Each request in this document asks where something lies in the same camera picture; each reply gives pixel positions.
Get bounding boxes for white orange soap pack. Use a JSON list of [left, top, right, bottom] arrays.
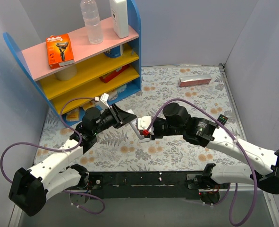
[[108, 89, 118, 101]]

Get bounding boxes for red silver long box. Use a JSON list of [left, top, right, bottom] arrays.
[[178, 74, 212, 87]]

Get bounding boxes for white plastic bottle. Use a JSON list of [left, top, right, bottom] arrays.
[[110, 0, 129, 39]]

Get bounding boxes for black TV remote control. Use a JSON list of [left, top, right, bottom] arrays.
[[217, 114, 228, 125]]

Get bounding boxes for teal soap pack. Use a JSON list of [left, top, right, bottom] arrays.
[[116, 84, 127, 94]]

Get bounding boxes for red flat box on shelf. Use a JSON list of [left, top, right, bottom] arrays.
[[99, 64, 130, 83]]

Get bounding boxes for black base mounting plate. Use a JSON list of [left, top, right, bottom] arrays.
[[71, 164, 227, 200]]

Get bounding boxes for blue white cylindrical can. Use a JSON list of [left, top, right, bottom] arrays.
[[104, 45, 123, 58]]

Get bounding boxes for orange razor box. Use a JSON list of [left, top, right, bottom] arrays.
[[45, 34, 75, 69]]

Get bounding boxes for beige cylindrical container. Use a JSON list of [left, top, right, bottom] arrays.
[[55, 64, 77, 81]]

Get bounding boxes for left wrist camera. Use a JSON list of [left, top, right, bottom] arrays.
[[94, 93, 110, 109]]

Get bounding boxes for aluminium table edge rail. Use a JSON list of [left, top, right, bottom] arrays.
[[218, 63, 246, 140]]

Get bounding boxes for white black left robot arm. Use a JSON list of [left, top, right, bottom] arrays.
[[8, 104, 137, 217]]

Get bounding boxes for blue shelf unit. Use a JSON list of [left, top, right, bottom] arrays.
[[3, 0, 142, 117]]

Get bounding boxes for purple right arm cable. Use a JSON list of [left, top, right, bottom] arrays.
[[146, 98, 258, 227]]

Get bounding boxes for yellow pack on shelf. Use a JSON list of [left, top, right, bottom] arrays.
[[66, 107, 80, 122]]

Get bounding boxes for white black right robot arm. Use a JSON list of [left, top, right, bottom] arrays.
[[149, 103, 279, 194]]

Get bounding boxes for white battery cover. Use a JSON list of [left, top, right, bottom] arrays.
[[139, 136, 151, 143]]

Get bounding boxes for clear plastic water bottle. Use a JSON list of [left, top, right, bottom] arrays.
[[80, 0, 103, 44]]

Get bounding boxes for white remote control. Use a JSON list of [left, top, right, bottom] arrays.
[[129, 117, 145, 140]]

